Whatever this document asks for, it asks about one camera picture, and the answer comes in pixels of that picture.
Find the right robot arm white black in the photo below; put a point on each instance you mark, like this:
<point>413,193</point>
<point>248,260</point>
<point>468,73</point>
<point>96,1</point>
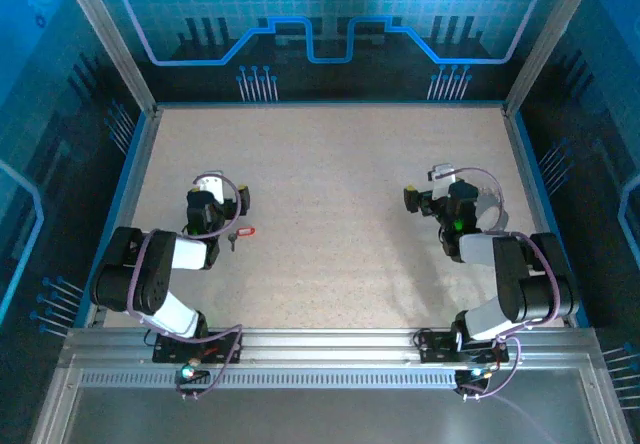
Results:
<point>530,284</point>

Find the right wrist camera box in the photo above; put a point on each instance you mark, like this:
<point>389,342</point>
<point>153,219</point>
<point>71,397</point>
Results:
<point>442,179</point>

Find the small LED controller board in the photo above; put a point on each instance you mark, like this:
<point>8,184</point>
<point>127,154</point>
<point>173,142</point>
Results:
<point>189,373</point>
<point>475,373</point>

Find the grey metal front panel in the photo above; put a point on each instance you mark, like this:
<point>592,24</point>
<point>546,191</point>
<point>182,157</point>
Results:
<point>300,414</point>

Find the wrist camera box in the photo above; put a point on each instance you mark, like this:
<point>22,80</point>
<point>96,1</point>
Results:
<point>211,188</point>
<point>442,179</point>

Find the aluminium front frame rail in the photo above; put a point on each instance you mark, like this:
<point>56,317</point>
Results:
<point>325,344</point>

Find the aluminium side frame rail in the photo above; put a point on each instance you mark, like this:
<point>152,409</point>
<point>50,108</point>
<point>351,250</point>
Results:
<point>524,164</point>
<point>126,214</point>

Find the silver key with red tag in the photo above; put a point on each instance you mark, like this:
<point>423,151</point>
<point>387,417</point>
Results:
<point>245,232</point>

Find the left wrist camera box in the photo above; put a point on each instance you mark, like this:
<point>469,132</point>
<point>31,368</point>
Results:
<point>211,188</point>

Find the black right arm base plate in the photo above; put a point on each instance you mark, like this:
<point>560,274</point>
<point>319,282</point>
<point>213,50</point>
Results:
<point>435,349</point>

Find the aluminium frame post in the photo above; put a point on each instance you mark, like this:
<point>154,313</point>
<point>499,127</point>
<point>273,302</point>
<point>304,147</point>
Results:
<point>554,29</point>
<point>106,29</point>

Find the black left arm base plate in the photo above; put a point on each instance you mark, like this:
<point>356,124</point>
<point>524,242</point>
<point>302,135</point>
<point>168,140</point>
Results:
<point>167,351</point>

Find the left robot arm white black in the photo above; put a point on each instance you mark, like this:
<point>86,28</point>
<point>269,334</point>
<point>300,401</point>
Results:
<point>155,274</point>

